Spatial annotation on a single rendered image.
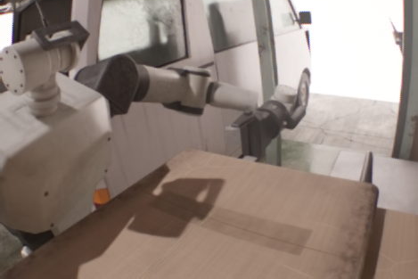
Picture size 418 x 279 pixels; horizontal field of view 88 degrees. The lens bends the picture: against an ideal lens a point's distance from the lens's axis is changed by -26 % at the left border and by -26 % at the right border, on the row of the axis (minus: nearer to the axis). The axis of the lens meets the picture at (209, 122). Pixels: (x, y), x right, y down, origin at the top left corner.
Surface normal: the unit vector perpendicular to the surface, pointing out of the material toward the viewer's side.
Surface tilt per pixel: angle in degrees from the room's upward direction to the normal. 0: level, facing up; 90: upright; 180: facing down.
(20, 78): 91
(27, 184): 86
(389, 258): 0
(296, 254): 0
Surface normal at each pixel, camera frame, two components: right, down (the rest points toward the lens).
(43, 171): 0.85, -0.28
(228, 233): -0.13, -0.92
